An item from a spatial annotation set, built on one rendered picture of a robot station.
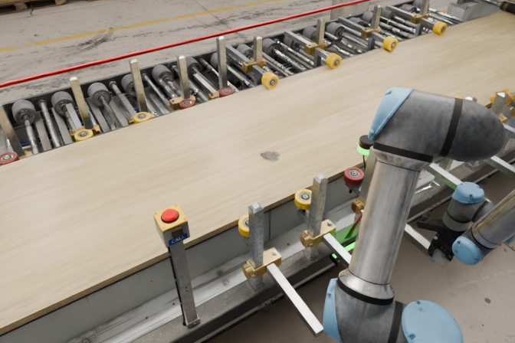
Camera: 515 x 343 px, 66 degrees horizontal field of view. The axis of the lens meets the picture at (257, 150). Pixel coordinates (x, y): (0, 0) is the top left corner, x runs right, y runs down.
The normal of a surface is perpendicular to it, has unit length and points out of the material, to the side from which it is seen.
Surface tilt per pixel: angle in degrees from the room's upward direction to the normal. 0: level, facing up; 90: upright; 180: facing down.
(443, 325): 7
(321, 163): 0
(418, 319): 8
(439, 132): 70
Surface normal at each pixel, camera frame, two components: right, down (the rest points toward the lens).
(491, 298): 0.00, -0.78
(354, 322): -0.33, 0.02
